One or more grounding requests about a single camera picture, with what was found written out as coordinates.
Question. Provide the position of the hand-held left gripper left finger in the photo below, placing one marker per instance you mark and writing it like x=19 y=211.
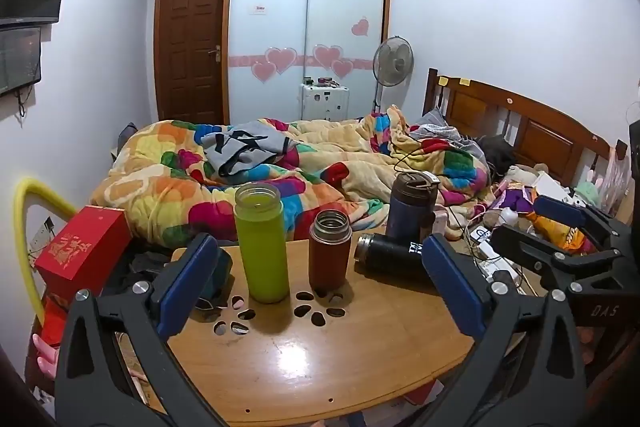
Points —
x=187 y=278

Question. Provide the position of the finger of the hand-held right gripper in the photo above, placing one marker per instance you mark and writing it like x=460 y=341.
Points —
x=555 y=208
x=525 y=244

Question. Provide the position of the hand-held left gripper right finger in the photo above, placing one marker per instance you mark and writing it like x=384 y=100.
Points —
x=450 y=282

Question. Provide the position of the green cup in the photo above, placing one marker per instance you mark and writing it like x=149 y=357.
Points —
x=261 y=252

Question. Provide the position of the red-brown steel cup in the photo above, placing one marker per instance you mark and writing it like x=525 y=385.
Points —
x=329 y=257

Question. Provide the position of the orange snack bag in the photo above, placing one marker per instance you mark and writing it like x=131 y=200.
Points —
x=552 y=229

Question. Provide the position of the green plush toy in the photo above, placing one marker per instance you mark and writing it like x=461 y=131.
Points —
x=589 y=197

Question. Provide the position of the white power strip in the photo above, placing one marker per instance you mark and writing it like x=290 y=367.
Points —
x=492 y=264

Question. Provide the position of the purple toy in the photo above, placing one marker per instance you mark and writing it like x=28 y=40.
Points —
x=517 y=199

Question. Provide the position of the pink phone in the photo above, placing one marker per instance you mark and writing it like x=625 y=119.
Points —
x=441 y=222

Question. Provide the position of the black thermos bottle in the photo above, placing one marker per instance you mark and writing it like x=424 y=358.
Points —
x=392 y=254

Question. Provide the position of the pink plastic bag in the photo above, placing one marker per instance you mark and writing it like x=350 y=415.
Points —
x=614 y=182

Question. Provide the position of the dark cloth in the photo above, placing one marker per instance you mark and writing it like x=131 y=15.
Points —
x=497 y=152

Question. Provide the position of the dark blue lidded tumbler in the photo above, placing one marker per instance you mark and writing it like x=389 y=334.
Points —
x=407 y=212

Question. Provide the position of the wooden bed headboard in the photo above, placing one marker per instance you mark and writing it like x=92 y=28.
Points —
x=540 y=127

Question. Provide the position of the colourful heart-print blanket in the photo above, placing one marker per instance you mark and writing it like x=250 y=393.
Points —
x=165 y=177

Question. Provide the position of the red gift box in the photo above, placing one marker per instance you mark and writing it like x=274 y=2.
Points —
x=82 y=244

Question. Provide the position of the red bag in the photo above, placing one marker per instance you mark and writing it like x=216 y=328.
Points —
x=54 y=322

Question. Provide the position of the grey garment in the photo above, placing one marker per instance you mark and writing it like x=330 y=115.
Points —
x=240 y=147

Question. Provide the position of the pink plastic object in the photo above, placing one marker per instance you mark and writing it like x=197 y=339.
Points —
x=46 y=357

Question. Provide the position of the small white cabinet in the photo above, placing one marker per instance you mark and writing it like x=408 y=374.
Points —
x=324 y=103

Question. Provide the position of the black standing fan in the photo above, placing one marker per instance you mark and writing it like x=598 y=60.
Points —
x=393 y=59

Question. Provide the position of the brown wooden door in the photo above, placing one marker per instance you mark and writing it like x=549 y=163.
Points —
x=190 y=47

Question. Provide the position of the wardrobe with heart stickers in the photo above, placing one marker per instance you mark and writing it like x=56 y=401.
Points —
x=305 y=27

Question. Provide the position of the wall socket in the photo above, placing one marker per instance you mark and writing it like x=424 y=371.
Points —
x=42 y=234

